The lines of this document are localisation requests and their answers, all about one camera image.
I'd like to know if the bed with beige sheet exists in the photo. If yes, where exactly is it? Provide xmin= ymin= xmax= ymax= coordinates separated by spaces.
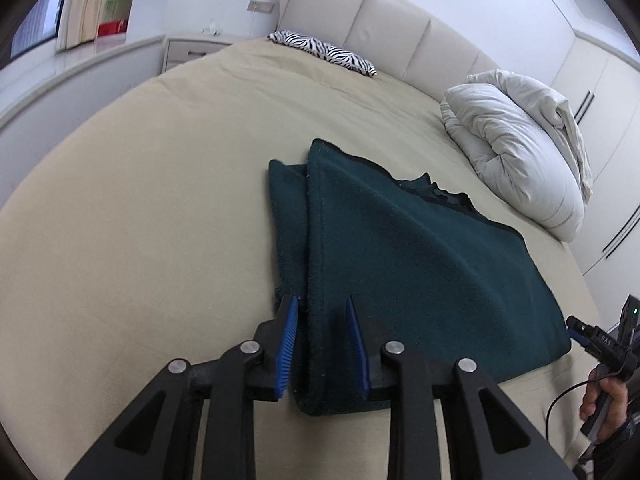
xmin=0 ymin=37 xmax=601 ymax=480

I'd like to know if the person's right forearm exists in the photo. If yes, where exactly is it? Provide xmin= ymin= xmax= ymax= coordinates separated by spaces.
xmin=575 ymin=410 xmax=640 ymax=480

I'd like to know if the black cable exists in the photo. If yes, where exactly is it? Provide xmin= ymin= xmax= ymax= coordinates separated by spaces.
xmin=546 ymin=379 xmax=601 ymax=453

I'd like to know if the dark green sweater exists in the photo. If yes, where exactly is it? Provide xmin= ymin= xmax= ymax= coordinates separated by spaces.
xmin=267 ymin=138 xmax=572 ymax=417

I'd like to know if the cream padded headboard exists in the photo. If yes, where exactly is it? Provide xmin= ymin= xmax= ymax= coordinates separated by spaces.
xmin=276 ymin=0 xmax=506 ymax=106

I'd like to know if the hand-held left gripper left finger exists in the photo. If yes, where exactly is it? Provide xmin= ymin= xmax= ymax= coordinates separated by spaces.
xmin=65 ymin=295 xmax=301 ymax=480

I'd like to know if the zebra print pillow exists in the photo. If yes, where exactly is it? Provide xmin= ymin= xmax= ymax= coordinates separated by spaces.
xmin=267 ymin=30 xmax=378 ymax=78

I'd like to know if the white folded duvet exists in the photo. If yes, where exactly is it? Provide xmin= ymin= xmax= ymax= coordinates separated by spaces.
xmin=440 ymin=70 xmax=594 ymax=242

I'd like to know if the black framed window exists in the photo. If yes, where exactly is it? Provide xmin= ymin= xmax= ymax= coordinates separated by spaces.
xmin=10 ymin=0 xmax=81 ymax=61

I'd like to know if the person's right hand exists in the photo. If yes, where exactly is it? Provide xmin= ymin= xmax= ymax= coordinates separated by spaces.
xmin=580 ymin=367 xmax=631 ymax=443

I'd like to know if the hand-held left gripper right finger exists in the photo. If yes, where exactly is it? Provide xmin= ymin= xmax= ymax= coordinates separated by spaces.
xmin=345 ymin=295 xmax=576 ymax=480

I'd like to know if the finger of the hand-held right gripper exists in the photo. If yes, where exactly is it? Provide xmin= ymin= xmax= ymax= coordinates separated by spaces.
xmin=566 ymin=316 xmax=600 ymax=349

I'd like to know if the white window sill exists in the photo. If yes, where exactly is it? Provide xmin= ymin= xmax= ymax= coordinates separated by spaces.
xmin=0 ymin=35 xmax=168 ymax=131

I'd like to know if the beige curtain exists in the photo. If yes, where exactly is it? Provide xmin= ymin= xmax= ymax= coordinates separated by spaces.
xmin=55 ymin=0 xmax=116 ymax=53

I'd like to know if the white nightstand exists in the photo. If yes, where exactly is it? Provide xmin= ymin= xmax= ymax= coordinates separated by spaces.
xmin=162 ymin=35 xmax=251 ymax=73

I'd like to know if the white wardrobe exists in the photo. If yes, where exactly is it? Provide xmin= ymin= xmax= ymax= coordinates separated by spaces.
xmin=550 ymin=30 xmax=640 ymax=331

